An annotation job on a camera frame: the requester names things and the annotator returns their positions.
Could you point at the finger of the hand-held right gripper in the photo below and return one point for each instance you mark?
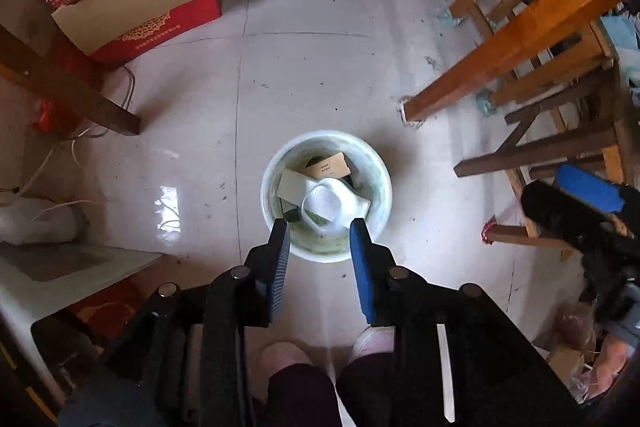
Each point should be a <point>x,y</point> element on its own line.
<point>590,189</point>
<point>560,212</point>

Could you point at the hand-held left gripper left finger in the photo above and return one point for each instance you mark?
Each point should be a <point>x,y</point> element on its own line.
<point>279,267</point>

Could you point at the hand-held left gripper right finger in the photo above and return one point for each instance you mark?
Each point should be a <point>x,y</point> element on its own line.
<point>361,272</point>

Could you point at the white round waste bin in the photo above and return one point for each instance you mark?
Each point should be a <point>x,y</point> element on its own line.
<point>374,177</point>

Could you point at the person's right forearm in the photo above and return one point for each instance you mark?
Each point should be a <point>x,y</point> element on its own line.
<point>616,362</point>

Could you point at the dark wooden chair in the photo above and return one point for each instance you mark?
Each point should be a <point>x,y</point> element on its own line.
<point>550,147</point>

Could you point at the brownish plastic bag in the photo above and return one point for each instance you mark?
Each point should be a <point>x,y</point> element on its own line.
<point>575,324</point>

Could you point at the pink slipper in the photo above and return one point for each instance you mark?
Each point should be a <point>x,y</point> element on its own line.
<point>285,354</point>
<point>375,342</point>

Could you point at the beige card piece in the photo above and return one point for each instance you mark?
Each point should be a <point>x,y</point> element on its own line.
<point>292,189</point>

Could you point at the small brown cardboard box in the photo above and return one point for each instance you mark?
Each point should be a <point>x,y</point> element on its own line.
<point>330,166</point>

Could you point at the person's left leg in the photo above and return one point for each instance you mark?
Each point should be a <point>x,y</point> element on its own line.
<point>300,397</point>

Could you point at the wooden table legs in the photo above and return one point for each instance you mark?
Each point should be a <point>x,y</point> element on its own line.
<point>500,47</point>

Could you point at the white appliance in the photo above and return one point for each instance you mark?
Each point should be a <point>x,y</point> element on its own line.
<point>60,267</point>

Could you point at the white plastic sack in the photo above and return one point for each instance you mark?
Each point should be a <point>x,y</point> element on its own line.
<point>35,222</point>

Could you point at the dark wooden table leg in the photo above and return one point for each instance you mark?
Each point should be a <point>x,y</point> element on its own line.
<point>75,92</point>

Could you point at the red plastic bag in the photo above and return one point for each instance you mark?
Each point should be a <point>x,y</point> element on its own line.
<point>52,117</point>

